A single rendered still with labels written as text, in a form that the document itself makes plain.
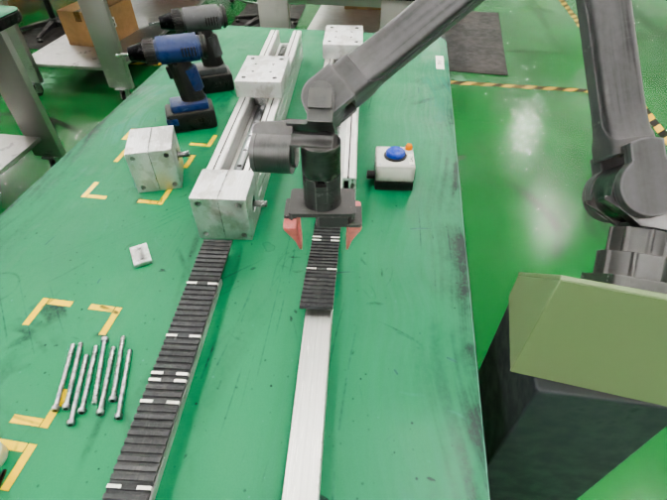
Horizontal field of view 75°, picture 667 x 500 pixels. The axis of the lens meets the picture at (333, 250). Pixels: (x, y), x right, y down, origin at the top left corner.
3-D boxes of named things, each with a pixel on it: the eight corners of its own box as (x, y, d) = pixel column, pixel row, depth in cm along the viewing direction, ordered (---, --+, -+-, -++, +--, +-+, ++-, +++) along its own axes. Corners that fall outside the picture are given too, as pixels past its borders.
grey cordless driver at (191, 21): (238, 90, 128) (225, 7, 113) (169, 100, 123) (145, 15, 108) (234, 79, 133) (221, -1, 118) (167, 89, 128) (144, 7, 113)
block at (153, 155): (194, 187, 94) (183, 148, 88) (138, 192, 92) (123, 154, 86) (195, 161, 101) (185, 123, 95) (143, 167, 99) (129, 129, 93)
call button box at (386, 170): (412, 190, 93) (416, 166, 89) (366, 189, 93) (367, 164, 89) (409, 170, 99) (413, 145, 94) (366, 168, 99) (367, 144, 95)
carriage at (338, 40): (361, 69, 124) (362, 45, 120) (323, 68, 125) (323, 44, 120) (361, 49, 136) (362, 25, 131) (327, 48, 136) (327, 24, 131)
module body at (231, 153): (260, 209, 89) (255, 175, 83) (211, 207, 89) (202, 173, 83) (303, 58, 146) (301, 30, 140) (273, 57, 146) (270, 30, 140)
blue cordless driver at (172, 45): (222, 127, 113) (204, 37, 97) (142, 139, 108) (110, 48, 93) (218, 113, 118) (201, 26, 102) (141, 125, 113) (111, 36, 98)
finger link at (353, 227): (319, 233, 78) (317, 190, 71) (359, 233, 77) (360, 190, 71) (317, 261, 73) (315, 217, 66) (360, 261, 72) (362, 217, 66)
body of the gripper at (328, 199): (292, 197, 72) (288, 158, 67) (354, 196, 72) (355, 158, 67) (289, 223, 67) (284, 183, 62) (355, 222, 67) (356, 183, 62)
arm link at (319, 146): (338, 146, 58) (342, 125, 62) (287, 143, 59) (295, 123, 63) (338, 188, 63) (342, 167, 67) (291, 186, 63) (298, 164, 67)
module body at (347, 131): (354, 213, 88) (356, 178, 82) (305, 211, 88) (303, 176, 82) (359, 59, 145) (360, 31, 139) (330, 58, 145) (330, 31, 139)
